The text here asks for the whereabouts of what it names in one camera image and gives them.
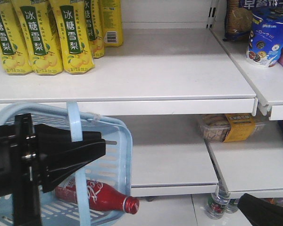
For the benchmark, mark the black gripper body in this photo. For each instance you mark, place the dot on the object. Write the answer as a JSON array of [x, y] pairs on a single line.
[[18, 170]]

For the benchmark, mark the clear pastry box yellow band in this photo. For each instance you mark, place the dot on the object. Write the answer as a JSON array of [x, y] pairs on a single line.
[[229, 127]]

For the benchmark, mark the clear water bottle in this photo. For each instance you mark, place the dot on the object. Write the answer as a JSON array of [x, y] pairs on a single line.
[[217, 203]]

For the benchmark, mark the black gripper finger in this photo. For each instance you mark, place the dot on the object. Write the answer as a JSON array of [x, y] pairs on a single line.
[[259, 212], [59, 156]]

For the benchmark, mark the blue cookie tub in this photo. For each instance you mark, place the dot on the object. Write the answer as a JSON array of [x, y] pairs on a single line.
[[266, 37]]

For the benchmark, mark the yellow pear drink carton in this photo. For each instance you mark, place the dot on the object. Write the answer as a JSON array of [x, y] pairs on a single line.
[[76, 52], [14, 57], [41, 36]]

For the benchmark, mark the red coca-cola aluminium bottle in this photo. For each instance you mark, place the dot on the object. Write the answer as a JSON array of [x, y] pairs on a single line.
[[101, 196]]

